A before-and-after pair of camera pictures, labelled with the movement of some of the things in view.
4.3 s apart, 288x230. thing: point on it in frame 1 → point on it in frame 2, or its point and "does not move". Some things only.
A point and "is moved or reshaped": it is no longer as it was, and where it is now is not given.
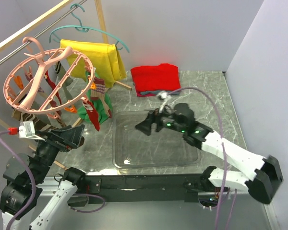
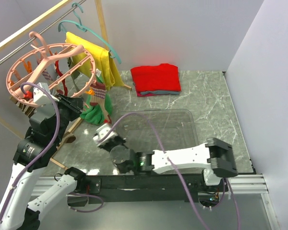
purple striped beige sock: [97, 94] is moved or reshaped
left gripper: [61, 137] → [75, 104]
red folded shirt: [163, 77] does not move
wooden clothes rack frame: [2, 45] does not move
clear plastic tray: [133, 148] does not move
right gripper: [145, 126] → [106, 144]
